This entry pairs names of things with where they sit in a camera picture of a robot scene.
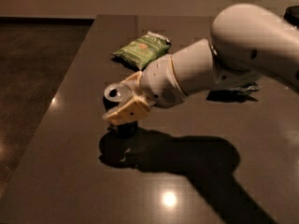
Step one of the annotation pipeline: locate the blue Pepsi soda can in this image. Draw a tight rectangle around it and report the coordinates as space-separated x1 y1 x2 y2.
103 83 138 137

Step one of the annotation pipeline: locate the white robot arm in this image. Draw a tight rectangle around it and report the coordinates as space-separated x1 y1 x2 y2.
103 4 299 126

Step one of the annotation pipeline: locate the green chip bag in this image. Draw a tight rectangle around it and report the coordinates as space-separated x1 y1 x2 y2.
112 32 171 70

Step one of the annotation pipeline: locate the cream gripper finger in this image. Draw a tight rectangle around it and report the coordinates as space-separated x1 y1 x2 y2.
103 95 150 126
121 71 142 92

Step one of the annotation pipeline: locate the white rounded gripper body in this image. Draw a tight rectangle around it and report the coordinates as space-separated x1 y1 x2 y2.
139 54 186 108

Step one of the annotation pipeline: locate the blue chip bag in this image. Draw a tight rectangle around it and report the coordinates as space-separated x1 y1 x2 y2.
230 82 260 93

